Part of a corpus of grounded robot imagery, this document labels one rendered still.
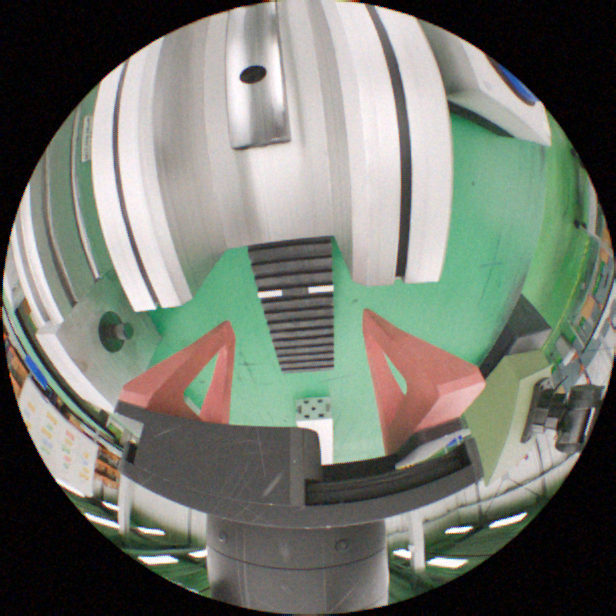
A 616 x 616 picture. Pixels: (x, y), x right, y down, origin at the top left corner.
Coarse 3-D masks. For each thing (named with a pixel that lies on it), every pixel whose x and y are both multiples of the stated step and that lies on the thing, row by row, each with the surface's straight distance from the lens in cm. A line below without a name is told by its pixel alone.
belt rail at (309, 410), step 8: (296, 400) 26; (304, 400) 26; (312, 400) 26; (320, 400) 27; (328, 400) 26; (296, 408) 26; (304, 408) 26; (312, 408) 26; (320, 408) 26; (328, 408) 27; (296, 416) 26; (304, 416) 26; (312, 416) 25; (320, 416) 26; (328, 416) 25; (304, 424) 26; (312, 424) 26; (320, 424) 26; (328, 424) 27; (320, 432) 29; (328, 432) 29; (320, 440) 32; (328, 440) 33; (328, 448) 37; (328, 456) 43
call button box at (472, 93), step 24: (432, 24) 16; (432, 48) 16; (456, 48) 14; (456, 72) 13; (480, 72) 13; (456, 96) 13; (480, 96) 12; (504, 96) 13; (480, 120) 17; (504, 120) 16; (528, 120) 15
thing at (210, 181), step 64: (320, 0) 8; (128, 64) 9; (192, 64) 10; (256, 64) 9; (320, 64) 9; (384, 64) 6; (128, 128) 7; (192, 128) 8; (256, 128) 8; (320, 128) 9; (384, 128) 5; (448, 128) 6; (128, 192) 6; (192, 192) 8; (256, 192) 9; (320, 192) 9; (384, 192) 5; (448, 192) 6; (128, 256) 7; (192, 256) 7; (384, 256) 5
